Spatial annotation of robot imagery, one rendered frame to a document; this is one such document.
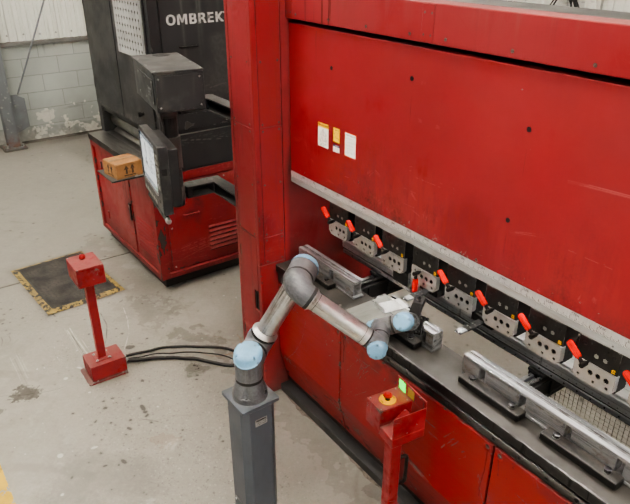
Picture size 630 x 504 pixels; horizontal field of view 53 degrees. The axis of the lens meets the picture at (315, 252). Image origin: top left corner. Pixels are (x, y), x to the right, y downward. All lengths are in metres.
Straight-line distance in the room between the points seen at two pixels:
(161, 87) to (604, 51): 1.95
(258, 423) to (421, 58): 1.60
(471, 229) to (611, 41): 0.84
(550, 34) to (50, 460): 3.13
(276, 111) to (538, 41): 1.52
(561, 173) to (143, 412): 2.76
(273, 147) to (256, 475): 1.58
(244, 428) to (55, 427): 1.55
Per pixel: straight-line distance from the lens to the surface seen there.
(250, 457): 2.87
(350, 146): 2.91
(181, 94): 3.17
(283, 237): 3.49
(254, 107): 3.17
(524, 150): 2.23
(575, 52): 2.06
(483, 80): 2.30
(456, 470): 2.87
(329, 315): 2.41
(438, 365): 2.79
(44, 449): 3.92
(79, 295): 5.25
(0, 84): 9.04
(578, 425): 2.49
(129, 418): 3.96
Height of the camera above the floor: 2.52
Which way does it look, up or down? 27 degrees down
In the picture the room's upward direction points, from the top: straight up
